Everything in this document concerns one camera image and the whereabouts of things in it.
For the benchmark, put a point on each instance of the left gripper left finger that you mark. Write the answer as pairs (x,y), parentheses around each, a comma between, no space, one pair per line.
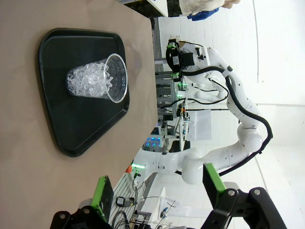
(104,198)

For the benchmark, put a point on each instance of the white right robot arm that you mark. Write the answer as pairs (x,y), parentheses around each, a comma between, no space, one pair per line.
(250,138)

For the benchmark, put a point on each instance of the black plastic serving tray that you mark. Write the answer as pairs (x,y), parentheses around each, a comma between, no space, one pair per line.
(71,119)

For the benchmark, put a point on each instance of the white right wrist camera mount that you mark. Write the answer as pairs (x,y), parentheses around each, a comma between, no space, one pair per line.
(199,53)

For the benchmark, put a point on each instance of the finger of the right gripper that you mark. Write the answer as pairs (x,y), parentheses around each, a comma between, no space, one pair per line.
(176,71)
(173,47)

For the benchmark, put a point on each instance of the white board panel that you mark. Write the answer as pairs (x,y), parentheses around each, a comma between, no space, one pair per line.
(200,124)

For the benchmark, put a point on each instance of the person's right hand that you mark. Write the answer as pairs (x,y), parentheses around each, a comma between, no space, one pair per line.
(232,3)

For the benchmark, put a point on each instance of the person's right forearm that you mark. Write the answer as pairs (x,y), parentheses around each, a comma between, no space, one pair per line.
(200,4)

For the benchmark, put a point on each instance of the small black square device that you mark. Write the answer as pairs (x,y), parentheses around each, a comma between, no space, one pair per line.
(120,201)

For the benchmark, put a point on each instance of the aluminium frame rack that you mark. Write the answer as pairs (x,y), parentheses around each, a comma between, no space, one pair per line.
(164,90)

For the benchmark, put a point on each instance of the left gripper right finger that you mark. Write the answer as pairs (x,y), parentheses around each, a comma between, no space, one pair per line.
(238,205)

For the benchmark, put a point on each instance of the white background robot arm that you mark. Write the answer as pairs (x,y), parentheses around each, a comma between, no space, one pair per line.
(207,95)

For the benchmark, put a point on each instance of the short clear cup with ice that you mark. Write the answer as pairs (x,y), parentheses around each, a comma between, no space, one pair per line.
(85,81)

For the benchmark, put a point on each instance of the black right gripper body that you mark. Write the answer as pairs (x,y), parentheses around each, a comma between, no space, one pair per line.
(187,59)

